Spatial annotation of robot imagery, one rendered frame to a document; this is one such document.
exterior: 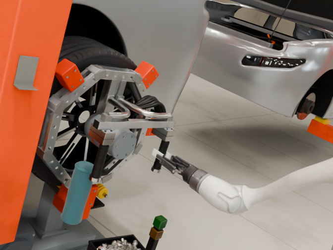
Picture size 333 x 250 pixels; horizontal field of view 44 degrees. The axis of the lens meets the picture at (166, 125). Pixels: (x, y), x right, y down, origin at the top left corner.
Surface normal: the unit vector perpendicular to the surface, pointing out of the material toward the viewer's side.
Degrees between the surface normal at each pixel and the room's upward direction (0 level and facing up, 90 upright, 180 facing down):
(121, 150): 90
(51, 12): 90
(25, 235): 67
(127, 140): 90
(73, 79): 90
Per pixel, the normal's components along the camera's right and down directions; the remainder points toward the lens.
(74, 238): 0.31, -0.91
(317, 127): -0.66, 0.01
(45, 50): 0.69, 0.42
